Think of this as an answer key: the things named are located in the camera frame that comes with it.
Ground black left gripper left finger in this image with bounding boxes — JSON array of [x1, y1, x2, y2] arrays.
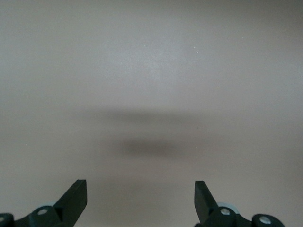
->
[[14, 179, 88, 227]]

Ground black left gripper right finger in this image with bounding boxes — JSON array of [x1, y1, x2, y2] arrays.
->
[[194, 181, 252, 227]]

